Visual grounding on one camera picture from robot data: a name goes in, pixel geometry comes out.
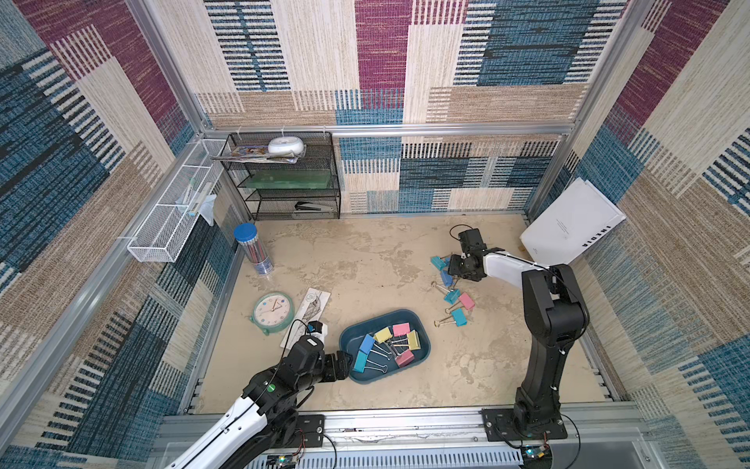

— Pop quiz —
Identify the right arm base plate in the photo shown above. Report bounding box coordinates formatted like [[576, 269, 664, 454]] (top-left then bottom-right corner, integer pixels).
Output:
[[480, 408, 568, 442]]

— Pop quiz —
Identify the clear tube of coloured pencils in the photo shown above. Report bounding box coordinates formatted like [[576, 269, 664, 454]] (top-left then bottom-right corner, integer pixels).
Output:
[[234, 223, 273, 276]]

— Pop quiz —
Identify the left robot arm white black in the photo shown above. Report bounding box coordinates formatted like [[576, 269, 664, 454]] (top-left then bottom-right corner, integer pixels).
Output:
[[167, 334, 355, 468]]

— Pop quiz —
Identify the magazine on shelf top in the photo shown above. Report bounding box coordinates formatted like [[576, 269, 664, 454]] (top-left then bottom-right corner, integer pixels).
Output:
[[212, 146, 307, 164]]

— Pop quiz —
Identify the teal binder clip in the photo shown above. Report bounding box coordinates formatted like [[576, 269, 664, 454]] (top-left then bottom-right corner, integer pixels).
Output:
[[434, 308, 468, 328], [443, 289, 461, 305], [354, 351, 388, 374], [431, 256, 450, 271]]

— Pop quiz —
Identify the pink binder clip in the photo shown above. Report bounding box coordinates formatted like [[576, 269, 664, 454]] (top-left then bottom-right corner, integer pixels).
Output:
[[448, 293, 476, 312], [395, 350, 415, 369], [392, 322, 411, 337]]

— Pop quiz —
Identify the teal plastic storage box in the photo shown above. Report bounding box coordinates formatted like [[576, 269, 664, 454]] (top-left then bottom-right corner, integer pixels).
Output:
[[339, 309, 431, 385]]

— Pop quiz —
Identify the pink binder clip on table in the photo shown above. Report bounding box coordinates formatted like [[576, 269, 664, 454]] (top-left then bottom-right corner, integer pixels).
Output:
[[448, 293, 476, 312]]

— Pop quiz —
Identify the white binder folder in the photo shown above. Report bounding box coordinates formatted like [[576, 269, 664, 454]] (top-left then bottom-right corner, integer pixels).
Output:
[[521, 178, 626, 266]]

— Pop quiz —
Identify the white wire wall basket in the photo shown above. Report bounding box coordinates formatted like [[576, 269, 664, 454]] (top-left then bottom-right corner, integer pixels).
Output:
[[128, 139, 225, 263]]

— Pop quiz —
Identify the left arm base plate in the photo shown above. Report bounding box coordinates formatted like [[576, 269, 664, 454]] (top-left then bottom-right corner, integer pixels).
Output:
[[279, 414, 325, 449]]

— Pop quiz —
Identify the black stapler on shelf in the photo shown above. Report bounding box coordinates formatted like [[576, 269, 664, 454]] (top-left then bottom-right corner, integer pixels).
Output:
[[295, 200, 336, 213]]

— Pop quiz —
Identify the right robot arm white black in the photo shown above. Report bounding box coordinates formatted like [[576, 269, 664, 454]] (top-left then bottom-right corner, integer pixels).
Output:
[[448, 227, 590, 443]]

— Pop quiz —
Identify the black mesh shelf rack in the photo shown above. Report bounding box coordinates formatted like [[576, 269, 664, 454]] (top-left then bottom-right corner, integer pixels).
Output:
[[214, 131, 342, 222]]

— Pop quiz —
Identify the white round device on shelf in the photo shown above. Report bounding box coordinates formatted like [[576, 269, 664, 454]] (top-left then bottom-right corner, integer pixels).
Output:
[[268, 136, 305, 156]]

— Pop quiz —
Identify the green tray on shelf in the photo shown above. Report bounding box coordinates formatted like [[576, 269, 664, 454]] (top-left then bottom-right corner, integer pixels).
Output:
[[239, 170, 333, 190]]

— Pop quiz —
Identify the green round clock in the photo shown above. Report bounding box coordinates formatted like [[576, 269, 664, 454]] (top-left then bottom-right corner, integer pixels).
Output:
[[250, 292, 295, 335]]

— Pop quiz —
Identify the white packaged item flat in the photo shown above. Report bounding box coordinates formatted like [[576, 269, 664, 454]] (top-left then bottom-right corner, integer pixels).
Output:
[[280, 288, 331, 350]]

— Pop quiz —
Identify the yellow binder clip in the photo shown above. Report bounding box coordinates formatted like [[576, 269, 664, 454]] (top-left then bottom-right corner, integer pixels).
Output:
[[394, 330, 421, 351], [374, 326, 394, 354]]

